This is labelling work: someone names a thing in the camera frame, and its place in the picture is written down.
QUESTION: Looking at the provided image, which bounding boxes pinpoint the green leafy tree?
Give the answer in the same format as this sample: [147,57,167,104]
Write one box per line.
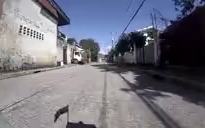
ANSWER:
[79,38,101,63]

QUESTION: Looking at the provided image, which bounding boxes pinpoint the white vehicle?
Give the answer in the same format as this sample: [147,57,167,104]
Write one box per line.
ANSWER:
[71,50,85,64]

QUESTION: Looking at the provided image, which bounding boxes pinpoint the grey paved street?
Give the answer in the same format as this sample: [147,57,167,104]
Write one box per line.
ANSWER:
[0,62,205,128]

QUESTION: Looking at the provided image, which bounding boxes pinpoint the row of pale houses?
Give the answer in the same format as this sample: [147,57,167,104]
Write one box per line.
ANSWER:
[56,30,91,66]

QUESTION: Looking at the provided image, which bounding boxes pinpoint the white building with dark tree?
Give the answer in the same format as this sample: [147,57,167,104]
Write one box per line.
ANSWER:
[113,25,161,66]

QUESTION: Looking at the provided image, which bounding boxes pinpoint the utility pole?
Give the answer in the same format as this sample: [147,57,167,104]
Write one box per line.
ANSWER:
[149,11,161,67]

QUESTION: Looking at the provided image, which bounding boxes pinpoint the robot's own part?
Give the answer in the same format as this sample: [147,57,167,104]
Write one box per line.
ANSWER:
[53,104,98,128]

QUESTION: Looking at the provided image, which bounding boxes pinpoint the grey weathered concrete building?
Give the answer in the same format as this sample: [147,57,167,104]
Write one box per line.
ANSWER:
[0,0,71,75]

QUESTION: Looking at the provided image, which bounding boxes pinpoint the raised concrete kerb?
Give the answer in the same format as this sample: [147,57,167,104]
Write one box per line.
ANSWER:
[0,63,78,83]

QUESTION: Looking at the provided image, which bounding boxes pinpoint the overhead wires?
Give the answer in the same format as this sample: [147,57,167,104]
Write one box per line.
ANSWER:
[118,0,148,38]

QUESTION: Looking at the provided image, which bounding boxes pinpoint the dark shaded wall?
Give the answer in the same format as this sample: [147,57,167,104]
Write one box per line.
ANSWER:
[159,0,205,70]

